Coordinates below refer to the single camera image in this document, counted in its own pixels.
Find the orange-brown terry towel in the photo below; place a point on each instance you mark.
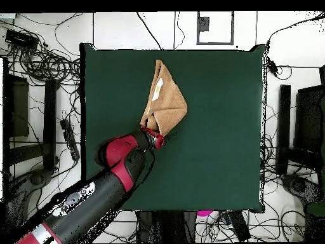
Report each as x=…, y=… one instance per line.
x=167, y=101

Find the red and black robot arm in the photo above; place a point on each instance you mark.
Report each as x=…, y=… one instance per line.
x=119, y=152

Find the black flat box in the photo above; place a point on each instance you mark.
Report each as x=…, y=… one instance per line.
x=238, y=226

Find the dark green table cloth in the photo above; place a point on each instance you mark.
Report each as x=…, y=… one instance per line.
x=215, y=127

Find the pink object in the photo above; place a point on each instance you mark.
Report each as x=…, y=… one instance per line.
x=205, y=213

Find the black power strip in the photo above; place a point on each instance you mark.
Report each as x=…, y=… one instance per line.
x=69, y=138

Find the grey stand foot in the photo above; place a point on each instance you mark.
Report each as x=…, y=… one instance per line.
x=297, y=184
x=38, y=178

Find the black electronics box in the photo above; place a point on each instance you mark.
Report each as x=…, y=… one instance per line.
x=21, y=39

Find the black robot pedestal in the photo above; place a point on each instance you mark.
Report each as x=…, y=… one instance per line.
x=167, y=226

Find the black stand frame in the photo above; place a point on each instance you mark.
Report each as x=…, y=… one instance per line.
x=49, y=122
x=283, y=127

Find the grey rectangular frame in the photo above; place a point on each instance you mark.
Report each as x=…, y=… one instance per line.
x=203, y=24

